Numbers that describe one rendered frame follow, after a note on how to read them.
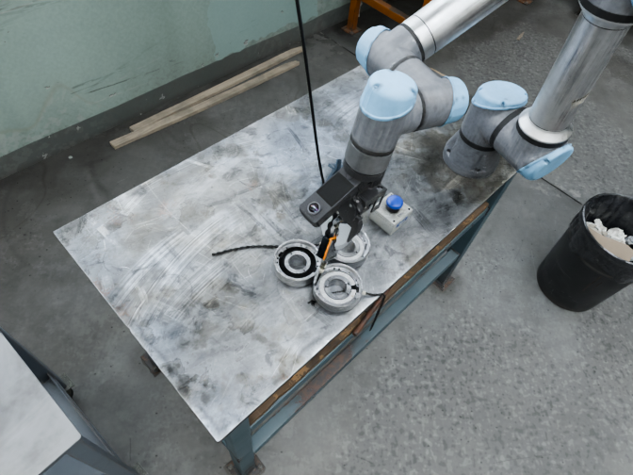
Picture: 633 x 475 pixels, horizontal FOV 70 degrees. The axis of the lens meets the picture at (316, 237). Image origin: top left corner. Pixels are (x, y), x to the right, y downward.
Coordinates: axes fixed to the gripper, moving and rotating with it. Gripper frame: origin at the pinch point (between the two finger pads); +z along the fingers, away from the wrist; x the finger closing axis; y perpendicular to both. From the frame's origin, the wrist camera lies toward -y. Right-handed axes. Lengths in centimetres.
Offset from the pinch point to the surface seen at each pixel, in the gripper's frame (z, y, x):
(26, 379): 33, -55, 26
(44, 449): 34, -58, 11
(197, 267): 16.1, -18.0, 19.1
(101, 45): 49, 29, 162
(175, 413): 98, -26, 20
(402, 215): 5.4, 24.2, -2.0
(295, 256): 11.5, -1.1, 6.5
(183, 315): 17.1, -26.6, 11.4
